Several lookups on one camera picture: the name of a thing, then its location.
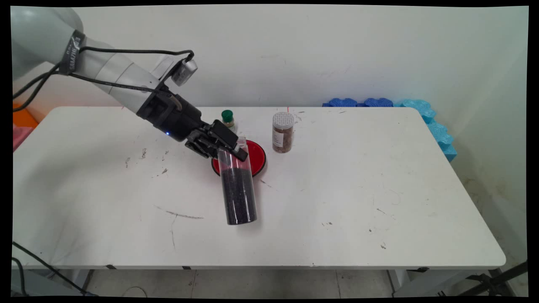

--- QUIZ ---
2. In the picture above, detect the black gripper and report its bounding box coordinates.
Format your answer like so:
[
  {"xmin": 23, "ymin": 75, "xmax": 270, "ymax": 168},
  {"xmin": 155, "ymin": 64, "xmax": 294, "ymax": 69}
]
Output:
[{"xmin": 136, "ymin": 84, "xmax": 250, "ymax": 163}]

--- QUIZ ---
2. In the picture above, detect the clear jar with black seeds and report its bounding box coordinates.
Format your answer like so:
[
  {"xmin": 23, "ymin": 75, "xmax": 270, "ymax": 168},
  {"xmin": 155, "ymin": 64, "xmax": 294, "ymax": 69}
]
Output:
[{"xmin": 217, "ymin": 136, "xmax": 258, "ymax": 226}]

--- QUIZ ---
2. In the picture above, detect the small green cap spice bottle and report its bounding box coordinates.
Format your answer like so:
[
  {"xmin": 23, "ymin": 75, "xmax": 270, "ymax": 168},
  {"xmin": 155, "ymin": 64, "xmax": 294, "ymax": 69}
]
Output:
[{"xmin": 221, "ymin": 110, "xmax": 237, "ymax": 133}]

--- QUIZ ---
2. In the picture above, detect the red bowl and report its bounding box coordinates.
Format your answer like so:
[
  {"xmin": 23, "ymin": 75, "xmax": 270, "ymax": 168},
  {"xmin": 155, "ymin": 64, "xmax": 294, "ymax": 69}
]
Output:
[{"xmin": 211, "ymin": 140, "xmax": 267, "ymax": 177}]

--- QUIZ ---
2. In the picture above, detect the brown spice jar patterned lid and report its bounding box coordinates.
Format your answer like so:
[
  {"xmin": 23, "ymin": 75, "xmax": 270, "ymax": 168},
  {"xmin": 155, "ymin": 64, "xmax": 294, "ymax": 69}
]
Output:
[{"xmin": 272, "ymin": 112, "xmax": 295, "ymax": 153}]

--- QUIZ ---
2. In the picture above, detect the orange object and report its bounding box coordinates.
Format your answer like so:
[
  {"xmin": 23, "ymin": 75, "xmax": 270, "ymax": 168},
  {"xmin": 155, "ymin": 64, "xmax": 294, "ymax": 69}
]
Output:
[{"xmin": 13, "ymin": 104, "xmax": 39, "ymax": 128}]

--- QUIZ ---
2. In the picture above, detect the pink object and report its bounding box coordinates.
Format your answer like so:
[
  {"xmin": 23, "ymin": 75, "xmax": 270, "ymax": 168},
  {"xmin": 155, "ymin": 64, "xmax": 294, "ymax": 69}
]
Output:
[{"xmin": 13, "ymin": 126, "xmax": 33, "ymax": 151}]

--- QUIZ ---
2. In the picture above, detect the grey table leg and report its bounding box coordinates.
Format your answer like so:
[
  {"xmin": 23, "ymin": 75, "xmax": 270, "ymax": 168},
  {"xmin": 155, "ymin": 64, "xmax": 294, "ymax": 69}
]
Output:
[{"xmin": 69, "ymin": 269, "xmax": 94, "ymax": 295}]

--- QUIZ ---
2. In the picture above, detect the light blue foam piece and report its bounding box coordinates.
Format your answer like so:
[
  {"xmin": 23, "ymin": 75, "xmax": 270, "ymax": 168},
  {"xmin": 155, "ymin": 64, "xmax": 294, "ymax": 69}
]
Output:
[{"xmin": 394, "ymin": 99, "xmax": 458, "ymax": 162}]

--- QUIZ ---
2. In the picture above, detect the black tripod stand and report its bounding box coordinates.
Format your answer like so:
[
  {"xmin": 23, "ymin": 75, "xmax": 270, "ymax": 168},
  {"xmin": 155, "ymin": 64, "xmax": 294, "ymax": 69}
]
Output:
[{"xmin": 459, "ymin": 261, "xmax": 528, "ymax": 296}]

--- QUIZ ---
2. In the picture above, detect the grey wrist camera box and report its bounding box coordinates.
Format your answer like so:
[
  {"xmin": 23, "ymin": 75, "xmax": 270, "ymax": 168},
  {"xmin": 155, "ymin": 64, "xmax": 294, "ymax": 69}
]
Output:
[{"xmin": 171, "ymin": 59, "xmax": 198, "ymax": 87}]

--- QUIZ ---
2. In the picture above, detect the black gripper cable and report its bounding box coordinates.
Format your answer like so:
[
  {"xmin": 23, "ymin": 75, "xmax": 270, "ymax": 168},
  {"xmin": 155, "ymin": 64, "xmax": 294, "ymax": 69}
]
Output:
[{"xmin": 13, "ymin": 63, "xmax": 184, "ymax": 112}]

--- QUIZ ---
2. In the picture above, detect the black camera cable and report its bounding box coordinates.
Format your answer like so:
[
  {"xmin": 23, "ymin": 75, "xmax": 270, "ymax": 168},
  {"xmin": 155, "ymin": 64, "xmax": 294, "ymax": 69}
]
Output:
[{"xmin": 13, "ymin": 46, "xmax": 195, "ymax": 101}]

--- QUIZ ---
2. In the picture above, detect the black velcro strap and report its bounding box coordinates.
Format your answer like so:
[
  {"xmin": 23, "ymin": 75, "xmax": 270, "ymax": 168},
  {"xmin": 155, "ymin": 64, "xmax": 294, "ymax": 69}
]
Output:
[{"xmin": 59, "ymin": 30, "xmax": 87, "ymax": 76}]

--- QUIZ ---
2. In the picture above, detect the long black cable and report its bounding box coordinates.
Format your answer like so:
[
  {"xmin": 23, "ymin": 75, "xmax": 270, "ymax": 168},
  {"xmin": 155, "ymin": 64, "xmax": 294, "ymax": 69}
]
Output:
[
  {"xmin": 12, "ymin": 241, "xmax": 92, "ymax": 296},
  {"xmin": 12, "ymin": 257, "xmax": 27, "ymax": 296}
]

